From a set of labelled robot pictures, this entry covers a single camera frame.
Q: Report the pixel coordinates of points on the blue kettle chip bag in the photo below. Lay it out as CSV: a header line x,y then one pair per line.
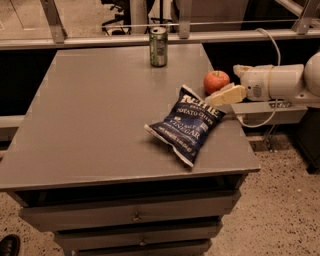
x,y
187,126

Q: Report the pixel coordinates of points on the middle grey drawer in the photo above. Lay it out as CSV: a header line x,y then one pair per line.
x,y
139,236

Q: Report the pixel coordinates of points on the top grey drawer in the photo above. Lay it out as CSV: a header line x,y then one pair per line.
x,y
131,211

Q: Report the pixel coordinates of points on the green soda can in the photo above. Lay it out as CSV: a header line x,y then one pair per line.
x,y
158,42

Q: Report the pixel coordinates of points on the black shoe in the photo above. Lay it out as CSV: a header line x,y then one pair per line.
x,y
10,245

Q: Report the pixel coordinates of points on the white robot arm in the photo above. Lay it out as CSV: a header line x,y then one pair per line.
x,y
310,95

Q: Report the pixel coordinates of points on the bottom grey drawer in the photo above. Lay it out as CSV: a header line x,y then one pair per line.
x,y
182,248

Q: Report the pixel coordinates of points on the metal railing frame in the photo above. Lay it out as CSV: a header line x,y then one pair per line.
x,y
36,24

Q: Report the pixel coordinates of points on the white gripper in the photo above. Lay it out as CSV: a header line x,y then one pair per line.
x,y
256,82

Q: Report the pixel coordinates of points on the black office chair base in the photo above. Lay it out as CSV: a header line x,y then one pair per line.
x,y
119,25

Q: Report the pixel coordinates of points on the red apple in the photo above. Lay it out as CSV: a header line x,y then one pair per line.
x,y
215,80

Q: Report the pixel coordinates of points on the grey drawer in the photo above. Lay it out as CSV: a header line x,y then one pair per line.
x,y
182,248
139,236
131,211

